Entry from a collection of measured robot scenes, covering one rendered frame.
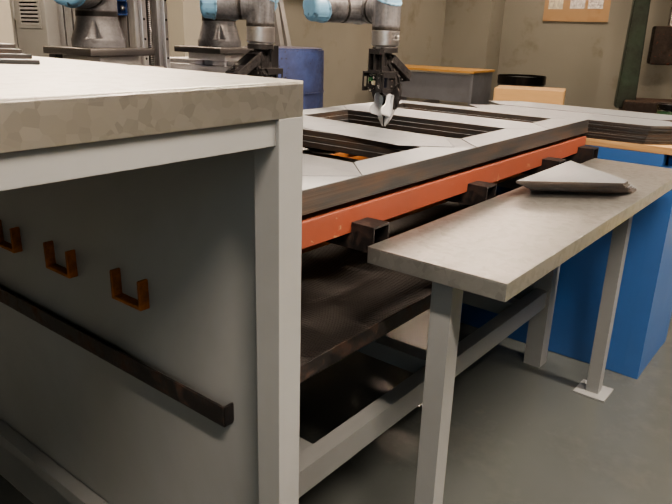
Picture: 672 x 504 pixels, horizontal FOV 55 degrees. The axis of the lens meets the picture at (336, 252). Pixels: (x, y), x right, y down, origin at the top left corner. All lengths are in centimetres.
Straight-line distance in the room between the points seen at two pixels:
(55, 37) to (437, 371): 178
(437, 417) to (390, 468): 63
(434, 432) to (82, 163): 85
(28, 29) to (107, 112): 196
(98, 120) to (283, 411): 45
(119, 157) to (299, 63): 450
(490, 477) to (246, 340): 108
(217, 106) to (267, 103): 7
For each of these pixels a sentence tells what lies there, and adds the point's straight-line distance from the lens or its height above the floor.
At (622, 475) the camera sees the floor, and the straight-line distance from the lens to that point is 199.
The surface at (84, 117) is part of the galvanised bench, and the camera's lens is 59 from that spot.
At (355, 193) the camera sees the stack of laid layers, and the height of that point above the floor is 83.
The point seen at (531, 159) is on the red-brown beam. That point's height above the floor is 78.
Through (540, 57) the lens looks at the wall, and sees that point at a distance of 1075.
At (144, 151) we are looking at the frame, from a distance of 63.
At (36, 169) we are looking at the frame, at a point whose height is 99.
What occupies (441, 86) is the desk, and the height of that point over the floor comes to 48.
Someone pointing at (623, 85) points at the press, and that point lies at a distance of 785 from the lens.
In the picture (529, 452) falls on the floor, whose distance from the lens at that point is 198.
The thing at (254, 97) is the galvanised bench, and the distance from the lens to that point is 70.
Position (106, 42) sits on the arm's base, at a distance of 203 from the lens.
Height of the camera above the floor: 110
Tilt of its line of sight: 19 degrees down
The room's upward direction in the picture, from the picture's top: 2 degrees clockwise
